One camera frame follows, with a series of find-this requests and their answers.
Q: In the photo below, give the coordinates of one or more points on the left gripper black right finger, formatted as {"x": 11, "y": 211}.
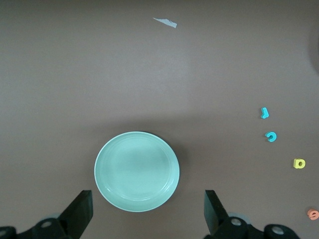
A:
{"x": 216, "y": 219}

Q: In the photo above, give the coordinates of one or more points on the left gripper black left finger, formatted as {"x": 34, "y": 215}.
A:
{"x": 74, "y": 216}

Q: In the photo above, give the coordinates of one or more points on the yellow foam letter a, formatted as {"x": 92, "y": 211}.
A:
{"x": 296, "y": 163}

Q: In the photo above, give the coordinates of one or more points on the teal foam letter c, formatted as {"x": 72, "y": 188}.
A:
{"x": 273, "y": 138}

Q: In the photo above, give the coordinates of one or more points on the light green plate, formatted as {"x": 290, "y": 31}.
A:
{"x": 137, "y": 171}

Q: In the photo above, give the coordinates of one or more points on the orange foam letter e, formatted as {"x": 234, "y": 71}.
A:
{"x": 312, "y": 214}

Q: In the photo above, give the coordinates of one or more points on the white paper scrap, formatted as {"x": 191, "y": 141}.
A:
{"x": 167, "y": 22}

